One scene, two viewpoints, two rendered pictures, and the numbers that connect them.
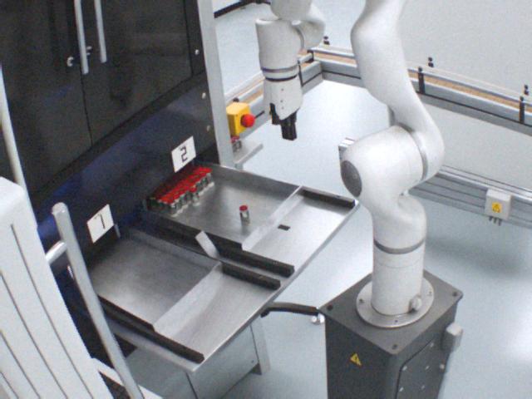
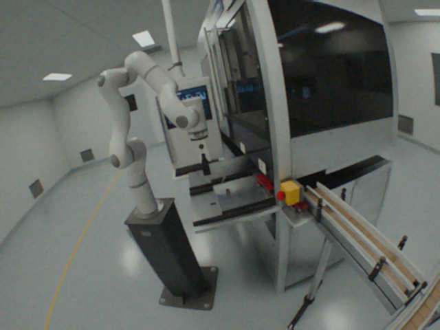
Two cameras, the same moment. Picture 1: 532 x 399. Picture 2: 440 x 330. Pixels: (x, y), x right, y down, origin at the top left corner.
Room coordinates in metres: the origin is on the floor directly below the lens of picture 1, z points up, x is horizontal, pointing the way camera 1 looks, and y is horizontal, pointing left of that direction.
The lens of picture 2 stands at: (2.04, -0.57, 1.44)
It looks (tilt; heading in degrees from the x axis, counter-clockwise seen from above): 23 degrees down; 135
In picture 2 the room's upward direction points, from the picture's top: 11 degrees counter-clockwise
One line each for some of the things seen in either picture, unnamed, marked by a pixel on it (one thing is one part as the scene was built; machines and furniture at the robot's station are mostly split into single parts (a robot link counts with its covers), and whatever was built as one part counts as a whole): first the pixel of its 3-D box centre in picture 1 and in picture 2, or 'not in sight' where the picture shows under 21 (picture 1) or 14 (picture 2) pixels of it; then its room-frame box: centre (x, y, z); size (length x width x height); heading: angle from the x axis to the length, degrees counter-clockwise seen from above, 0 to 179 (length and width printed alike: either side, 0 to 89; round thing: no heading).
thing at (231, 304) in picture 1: (200, 255); (229, 185); (1.34, 0.17, 0.87); 0.70 x 0.48 x 0.02; 142
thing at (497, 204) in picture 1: (498, 204); not in sight; (1.85, -0.90, 0.50); 0.12 x 0.05 x 0.09; 52
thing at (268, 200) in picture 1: (217, 203); (248, 191); (1.51, 0.12, 0.90); 0.34 x 0.26 x 0.04; 52
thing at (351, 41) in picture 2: not in sight; (353, 64); (2.02, 0.46, 1.51); 0.85 x 0.01 x 0.59; 52
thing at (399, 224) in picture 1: (387, 190); (134, 160); (1.05, -0.23, 1.16); 0.19 x 0.12 x 0.24; 115
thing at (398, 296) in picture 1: (398, 270); (144, 196); (1.07, -0.25, 0.95); 0.19 x 0.19 x 0.18
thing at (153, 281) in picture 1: (135, 275); (232, 167); (1.25, 0.33, 0.90); 0.34 x 0.26 x 0.04; 52
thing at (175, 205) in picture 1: (190, 192); (263, 185); (1.57, 0.19, 0.90); 0.18 x 0.02 x 0.05; 142
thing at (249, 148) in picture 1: (230, 150); (300, 214); (1.82, 0.08, 0.87); 0.14 x 0.13 x 0.02; 52
